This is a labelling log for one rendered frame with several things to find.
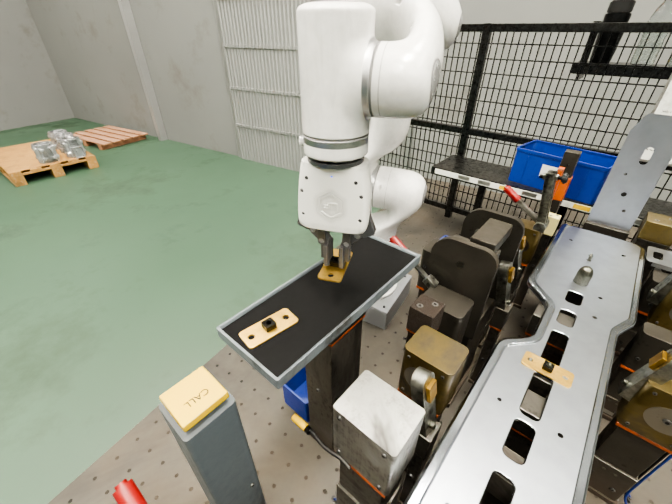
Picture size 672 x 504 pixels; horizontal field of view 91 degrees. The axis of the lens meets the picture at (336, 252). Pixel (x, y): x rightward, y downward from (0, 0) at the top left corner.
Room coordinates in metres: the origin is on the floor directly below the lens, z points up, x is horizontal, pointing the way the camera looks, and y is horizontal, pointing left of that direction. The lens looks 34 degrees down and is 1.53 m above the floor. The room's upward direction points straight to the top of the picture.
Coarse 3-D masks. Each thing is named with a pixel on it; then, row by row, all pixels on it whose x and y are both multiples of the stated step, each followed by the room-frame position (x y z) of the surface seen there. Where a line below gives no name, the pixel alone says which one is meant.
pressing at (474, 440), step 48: (576, 240) 0.85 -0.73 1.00; (624, 240) 0.85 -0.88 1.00; (576, 288) 0.62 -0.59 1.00; (624, 288) 0.62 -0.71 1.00; (576, 336) 0.47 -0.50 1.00; (480, 384) 0.35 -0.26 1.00; (528, 384) 0.36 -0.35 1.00; (576, 384) 0.36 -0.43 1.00; (480, 432) 0.27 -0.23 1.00; (576, 432) 0.27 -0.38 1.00; (432, 480) 0.20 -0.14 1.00; (480, 480) 0.20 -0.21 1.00; (528, 480) 0.20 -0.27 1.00; (576, 480) 0.20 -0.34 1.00
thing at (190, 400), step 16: (176, 384) 0.25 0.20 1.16; (192, 384) 0.25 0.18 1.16; (208, 384) 0.25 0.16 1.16; (160, 400) 0.23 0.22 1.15; (176, 400) 0.23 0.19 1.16; (192, 400) 0.23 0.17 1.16; (208, 400) 0.23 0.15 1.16; (224, 400) 0.23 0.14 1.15; (176, 416) 0.21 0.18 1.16; (192, 416) 0.21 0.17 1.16
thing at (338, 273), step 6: (336, 252) 0.46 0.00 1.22; (336, 258) 0.44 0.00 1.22; (330, 264) 0.43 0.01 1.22; (336, 264) 0.42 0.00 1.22; (324, 270) 0.41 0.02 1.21; (330, 270) 0.41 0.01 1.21; (336, 270) 0.41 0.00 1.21; (342, 270) 0.41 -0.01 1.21; (318, 276) 0.40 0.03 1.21; (324, 276) 0.40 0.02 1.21; (336, 276) 0.40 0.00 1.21; (342, 276) 0.40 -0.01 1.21; (336, 282) 0.39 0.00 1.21
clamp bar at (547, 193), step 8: (544, 176) 0.85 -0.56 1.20; (552, 176) 0.83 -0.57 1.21; (560, 176) 0.83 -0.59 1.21; (568, 176) 0.83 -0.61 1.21; (544, 184) 0.84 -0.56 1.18; (552, 184) 0.83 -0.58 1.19; (544, 192) 0.83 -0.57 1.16; (552, 192) 0.84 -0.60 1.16; (544, 200) 0.83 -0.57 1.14; (544, 208) 0.82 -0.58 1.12; (544, 216) 0.82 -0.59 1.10
